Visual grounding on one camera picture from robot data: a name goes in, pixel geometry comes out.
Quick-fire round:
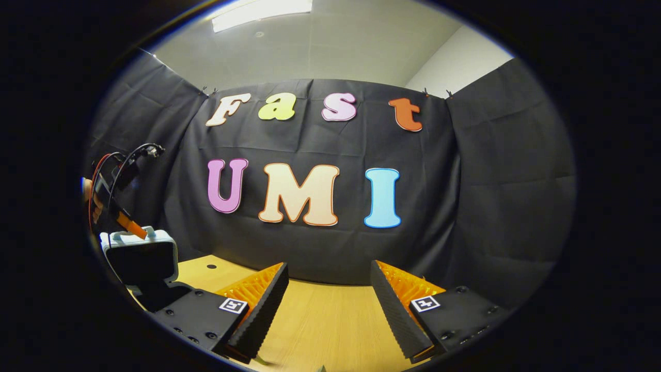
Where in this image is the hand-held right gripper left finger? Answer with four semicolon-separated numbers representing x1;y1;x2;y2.
150;262;291;365

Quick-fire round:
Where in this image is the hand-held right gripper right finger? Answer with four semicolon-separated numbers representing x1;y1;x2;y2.
370;260;520;362

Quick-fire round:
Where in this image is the pale blue suitcase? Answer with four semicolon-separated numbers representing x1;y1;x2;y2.
100;226;194;313

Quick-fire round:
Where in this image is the black backdrop cloth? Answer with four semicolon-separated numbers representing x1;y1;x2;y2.
85;49;578;298

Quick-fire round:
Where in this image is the long ceiling light panel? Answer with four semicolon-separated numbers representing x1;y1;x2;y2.
212;0;313;33

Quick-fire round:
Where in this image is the black cable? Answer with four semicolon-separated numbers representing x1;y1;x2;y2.
107;144;155;210

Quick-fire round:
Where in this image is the red cable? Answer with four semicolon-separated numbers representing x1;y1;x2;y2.
88;152;123;234

